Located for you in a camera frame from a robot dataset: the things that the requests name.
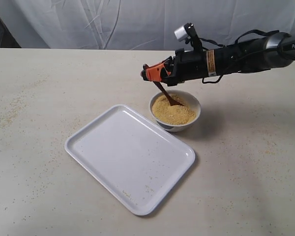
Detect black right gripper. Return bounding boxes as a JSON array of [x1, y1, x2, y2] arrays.
[[141, 49, 208, 87]]

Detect brown wooden spoon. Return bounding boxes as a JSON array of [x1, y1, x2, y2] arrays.
[[153, 82, 183, 106]]

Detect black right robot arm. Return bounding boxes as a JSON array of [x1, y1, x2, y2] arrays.
[[141, 31, 295, 87]]

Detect yellow grains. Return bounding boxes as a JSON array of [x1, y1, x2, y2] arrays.
[[152, 93, 197, 125]]

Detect white bowl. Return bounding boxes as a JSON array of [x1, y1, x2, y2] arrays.
[[149, 90, 201, 132]]

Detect white plastic tray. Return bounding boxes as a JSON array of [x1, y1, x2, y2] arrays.
[[64, 105, 196, 216]]

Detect white backdrop cloth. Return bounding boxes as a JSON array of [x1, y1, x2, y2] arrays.
[[0, 0, 295, 50]]

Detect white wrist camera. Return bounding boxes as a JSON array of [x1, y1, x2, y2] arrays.
[[174, 23, 198, 42]]

